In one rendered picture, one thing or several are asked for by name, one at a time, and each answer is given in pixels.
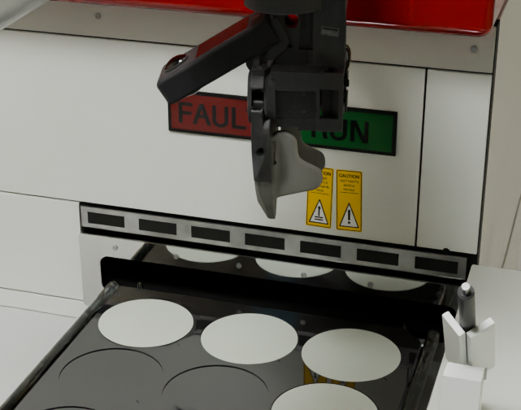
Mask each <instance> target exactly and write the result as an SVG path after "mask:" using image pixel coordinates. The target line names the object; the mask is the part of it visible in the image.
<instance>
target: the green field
mask: <svg viewBox="0 0 521 410"><path fill-rule="evenodd" d="M301 135H302V140H303V142H304V143H310V144H318V145H325V146H339V147H346V148H354V149H361V150H374V151H382V152H389V153H392V139H393V116H386V115H377V114H370V113H362V112H354V111H347V112H345V113H343V132H315V131H312V130H301Z"/></svg>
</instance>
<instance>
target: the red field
mask: <svg viewBox="0 0 521 410"><path fill-rule="evenodd" d="M171 127H172V128H174V129H188V130H196V131H203V132H210V133H224V134H231V135H239V136H246V137H251V123H250V122H249V120H248V113H247V101H246V100H238V99H230V98H215V97H207V96H199V95H191V96H188V97H186V98H183V99H181V100H180V101H179V102H176V103H174V104H171Z"/></svg>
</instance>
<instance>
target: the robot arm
mask: <svg viewBox="0 0 521 410"><path fill-rule="evenodd" d="M48 1H49V0H0V31H1V30H3V29H4V28H6V27H7V26H9V25H10V24H13V23H14V22H16V21H17V20H19V19H20V18H22V17H23V16H25V15H27V14H28V13H29V12H31V11H33V10H35V9H36V8H38V7H39V6H41V5H42V4H44V3H46V2H48ZM347 2H348V0H244V5H245V6H246V7H247V8H249V9H250V10H252V11H254V12H253V13H252V14H250V15H248V16H246V17H245V18H243V19H242V20H239V21H238V22H236V23H235V24H233V25H231V26H230V27H228V28H226V29H225V30H223V31H221V32H220V33H217V34H216V35H214V36H213V37H211V38H209V39H208V40H206V41H204V42H203V43H201V44H199V45H198V46H195V47H194V48H193V49H191V50H189V51H187V52H186V53H184V54H182V55H176V56H174V57H173V58H171V59H170V60H169V61H168V62H167V64H165V65H164V66H163V69H162V71H161V73H160V76H159V78H158V82H157V88H158V90H159V91H160V93H161V94H162V96H163V97H164V98H165V99H166V101H167V102H168V103H170V104H174V103H177V102H179V101H180V100H181V99H183V98H186V97H188V96H191V95H194V94H196V93H197V92H198V91H199V90H200V89H201V88H202V87H204V86H206V85H208V84H210V83H211V82H212V81H215V80H216V79H218V78H220V77H221V76H223V75H225V74H227V73H228V72H230V71H231V70H233V69H235V68H237V67H239V66H241V65H242V64H243V63H246V67H247V68H248V69H249V70H250V71H249V75H248V84H247V113H248V120H249V122H250V123H251V153H252V164H253V174H254V185H255V191H256V195H257V200H258V203H259V205H260V206H261V208H262V209H263V211H264V213H265V214H266V216H267V218H269V219H275V218H276V201H277V198H279V197H281V196H285V195H290V194H297V193H301V192H305V191H309V190H315V189H317V188H318V187H320V185H321V184H322V181H323V174H322V172H321V171H322V170H323V168H324V166H325V157H324V155H323V153H322V152H321V151H319V150H316V149H315V148H313V147H311V146H308V145H307V144H305V143H304V142H303V140H302V135H301V130H312V131H315V132H343V113H345V112H347V105H348V90H347V89H346V87H349V84H350V80H349V79H348V78H349V71H348V67H349V65H350V60H351V51H350V47H349V46H348V45H346V8H347ZM288 15H296V16H297V17H298V18H296V19H293V18H290V17H289V16H288ZM346 47H347V48H346ZM347 52H348V61H347ZM320 111H321V116H320V115H319V113H320ZM278 127H280V130H278Z"/></svg>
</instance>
